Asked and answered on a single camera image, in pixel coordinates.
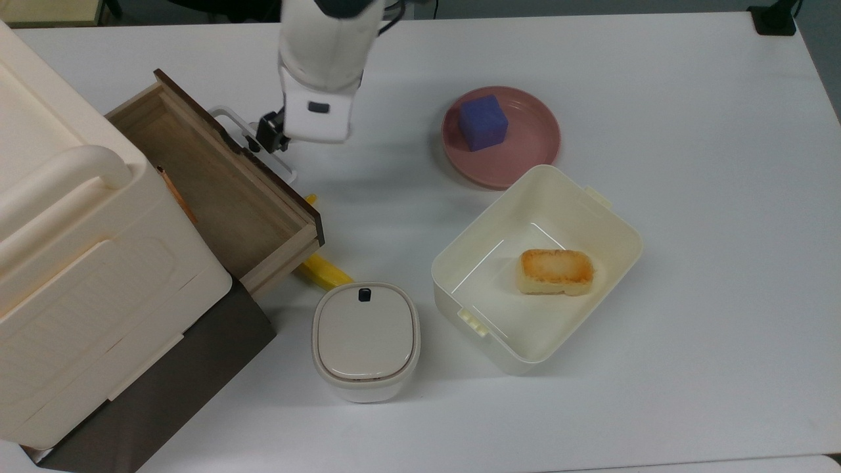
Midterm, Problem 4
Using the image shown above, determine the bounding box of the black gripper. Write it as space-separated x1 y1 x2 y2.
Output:
247 108 290 153

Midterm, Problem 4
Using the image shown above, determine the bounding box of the wooden drawer with white handle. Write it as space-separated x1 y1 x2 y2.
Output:
105 69 326 300

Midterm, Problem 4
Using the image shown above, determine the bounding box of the dark wooden drawer cabinet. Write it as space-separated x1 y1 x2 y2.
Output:
20 276 277 473

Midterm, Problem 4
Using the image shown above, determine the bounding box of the yellow toy banana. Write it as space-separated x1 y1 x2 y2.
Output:
299 194 355 290

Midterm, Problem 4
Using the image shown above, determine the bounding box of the small cream lidded trash can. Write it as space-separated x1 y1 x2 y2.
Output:
311 282 421 403

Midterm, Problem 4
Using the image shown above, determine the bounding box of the purple cube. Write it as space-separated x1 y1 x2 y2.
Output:
458 95 509 152

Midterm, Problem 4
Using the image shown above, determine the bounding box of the light wooden desk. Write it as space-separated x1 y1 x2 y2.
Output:
0 0 109 28

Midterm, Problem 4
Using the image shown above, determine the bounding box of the pink plate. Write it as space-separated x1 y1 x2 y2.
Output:
442 85 561 191

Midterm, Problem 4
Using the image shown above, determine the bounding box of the toasted bread piece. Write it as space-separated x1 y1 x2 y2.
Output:
518 248 595 296

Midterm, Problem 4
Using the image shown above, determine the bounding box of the cream plastic bin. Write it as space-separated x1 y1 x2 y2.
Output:
430 164 645 376

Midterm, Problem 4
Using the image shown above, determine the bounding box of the black table clamp block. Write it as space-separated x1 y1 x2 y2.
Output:
748 0 799 37

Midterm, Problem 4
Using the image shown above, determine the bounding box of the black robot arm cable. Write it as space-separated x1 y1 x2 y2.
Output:
380 0 409 35

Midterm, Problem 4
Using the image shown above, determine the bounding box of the cream storage box with handles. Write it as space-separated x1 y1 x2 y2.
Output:
0 20 234 451

